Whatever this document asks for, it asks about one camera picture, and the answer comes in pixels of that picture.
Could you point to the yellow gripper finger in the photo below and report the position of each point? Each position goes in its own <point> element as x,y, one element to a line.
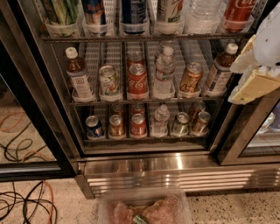
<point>246,58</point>
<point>255,82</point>

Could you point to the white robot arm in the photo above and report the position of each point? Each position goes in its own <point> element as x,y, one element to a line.
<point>267,43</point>

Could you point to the red cola can top shelf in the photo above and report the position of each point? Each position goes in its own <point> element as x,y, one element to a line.
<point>237,14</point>

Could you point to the right glass fridge door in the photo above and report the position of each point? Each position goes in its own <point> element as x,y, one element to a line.
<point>243,145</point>

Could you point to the glass fridge door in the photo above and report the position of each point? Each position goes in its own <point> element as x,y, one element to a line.
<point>33,75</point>
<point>243,145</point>

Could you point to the large water bottle top shelf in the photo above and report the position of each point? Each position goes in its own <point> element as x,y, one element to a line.
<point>202,16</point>

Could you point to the orange soda can middle shelf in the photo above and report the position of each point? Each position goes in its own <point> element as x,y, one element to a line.
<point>191,77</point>

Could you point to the orange can bottom shelf behind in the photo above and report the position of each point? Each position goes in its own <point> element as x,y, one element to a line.
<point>196,107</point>

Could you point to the orange can bottom shelf front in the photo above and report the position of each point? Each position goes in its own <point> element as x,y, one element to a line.
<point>200,125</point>

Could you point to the clear water bottle middle shelf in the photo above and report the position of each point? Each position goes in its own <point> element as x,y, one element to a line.
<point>165,68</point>

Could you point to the white floral can top shelf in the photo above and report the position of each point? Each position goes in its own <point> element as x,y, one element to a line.
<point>169,11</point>

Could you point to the green silver can bottom shelf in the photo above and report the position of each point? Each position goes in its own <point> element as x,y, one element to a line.
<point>180,124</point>

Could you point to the stainless steel fridge base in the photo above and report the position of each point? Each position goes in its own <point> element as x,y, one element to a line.
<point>189,172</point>

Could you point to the small water bottle bottom shelf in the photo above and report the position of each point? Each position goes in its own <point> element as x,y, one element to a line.
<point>160,121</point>

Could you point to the red cola can front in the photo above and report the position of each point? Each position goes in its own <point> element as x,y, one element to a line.
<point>137,79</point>

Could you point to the red cola can behind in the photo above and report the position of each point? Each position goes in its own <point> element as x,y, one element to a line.
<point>135,58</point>

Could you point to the red can bottom shelf behind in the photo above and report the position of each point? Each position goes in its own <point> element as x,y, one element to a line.
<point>137,108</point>

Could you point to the dark blue can top shelf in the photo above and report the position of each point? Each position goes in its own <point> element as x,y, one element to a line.
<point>133,11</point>

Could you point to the red can bottom shelf front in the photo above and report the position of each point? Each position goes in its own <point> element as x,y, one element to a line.
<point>138,125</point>

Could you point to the gold can bottom shelf behind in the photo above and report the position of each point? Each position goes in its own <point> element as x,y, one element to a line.
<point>117,109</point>

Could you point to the gold can shelf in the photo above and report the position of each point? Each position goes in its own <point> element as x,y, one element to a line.
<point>117,109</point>
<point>116,126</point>

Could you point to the white green soda can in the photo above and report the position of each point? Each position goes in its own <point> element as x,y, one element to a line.
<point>109,80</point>

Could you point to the gold can bottom shelf front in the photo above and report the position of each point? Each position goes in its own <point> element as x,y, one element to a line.
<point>116,126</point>

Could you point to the blue energy drink can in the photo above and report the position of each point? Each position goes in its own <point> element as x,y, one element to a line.
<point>94,12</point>

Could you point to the blue can bottom shelf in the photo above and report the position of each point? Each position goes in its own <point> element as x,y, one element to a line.
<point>94,127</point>

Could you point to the green tall can top shelf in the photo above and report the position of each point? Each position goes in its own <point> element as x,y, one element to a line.
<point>61,12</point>

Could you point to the left glass fridge door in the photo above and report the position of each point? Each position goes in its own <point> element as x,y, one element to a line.
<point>33,75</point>

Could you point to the right brown tea bottle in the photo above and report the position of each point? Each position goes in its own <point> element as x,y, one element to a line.
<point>219,73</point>

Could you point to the brown tea bottle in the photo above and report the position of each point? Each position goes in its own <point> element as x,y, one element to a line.
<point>77,72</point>
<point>219,73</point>

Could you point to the left brown tea bottle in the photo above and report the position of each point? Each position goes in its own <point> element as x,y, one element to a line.
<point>77,72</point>

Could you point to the clear plastic food container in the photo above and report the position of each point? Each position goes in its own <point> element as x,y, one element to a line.
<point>144,206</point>

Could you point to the top wire shelf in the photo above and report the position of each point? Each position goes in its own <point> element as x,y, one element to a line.
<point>133,38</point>

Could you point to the wire shelf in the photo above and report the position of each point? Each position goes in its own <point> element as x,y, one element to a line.
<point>172,100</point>
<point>133,38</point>

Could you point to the middle wire shelf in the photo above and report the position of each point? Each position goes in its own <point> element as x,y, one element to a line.
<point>172,100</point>

